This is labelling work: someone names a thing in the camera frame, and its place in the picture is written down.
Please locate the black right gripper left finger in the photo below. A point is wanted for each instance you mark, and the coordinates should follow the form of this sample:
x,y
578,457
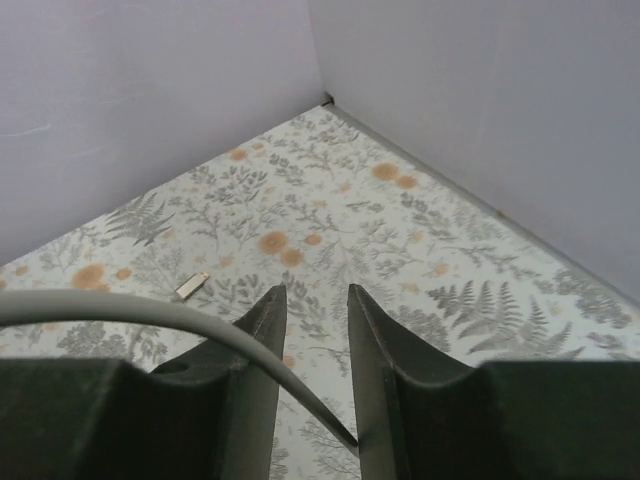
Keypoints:
x,y
206,414

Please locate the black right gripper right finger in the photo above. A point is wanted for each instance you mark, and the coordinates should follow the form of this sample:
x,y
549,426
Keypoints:
x,y
422,414

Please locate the floral patterned table mat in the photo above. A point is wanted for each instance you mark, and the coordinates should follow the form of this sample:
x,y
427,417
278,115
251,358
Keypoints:
x,y
256,250

